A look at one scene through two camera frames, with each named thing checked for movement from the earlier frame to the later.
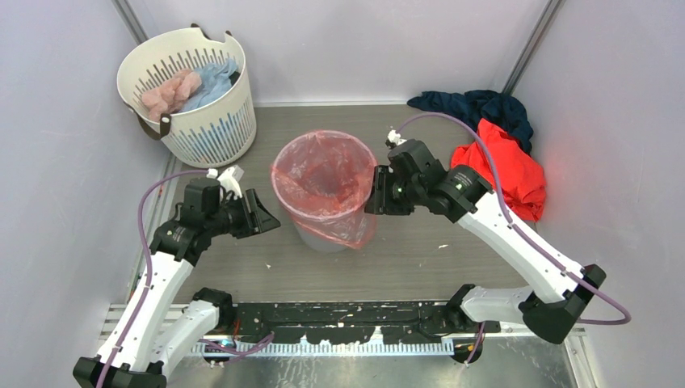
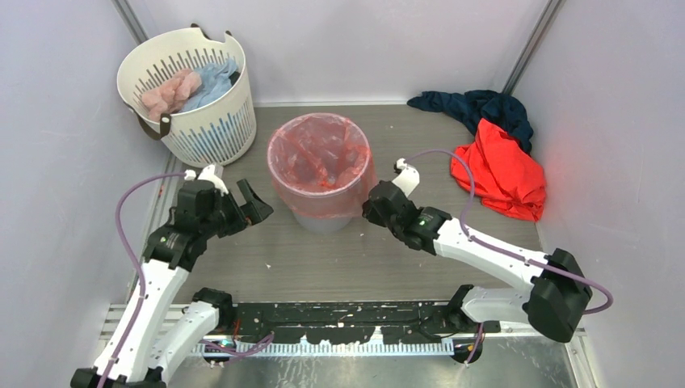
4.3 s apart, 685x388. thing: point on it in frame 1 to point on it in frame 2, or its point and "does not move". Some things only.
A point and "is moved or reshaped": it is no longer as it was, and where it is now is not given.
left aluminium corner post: [130, 21] does not move
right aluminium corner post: [531, 47] does not move
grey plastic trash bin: [315, 242] to [322, 225]
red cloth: [522, 179] does not move
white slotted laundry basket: [193, 93] does not move
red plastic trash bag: [324, 179] is moved or reshaped
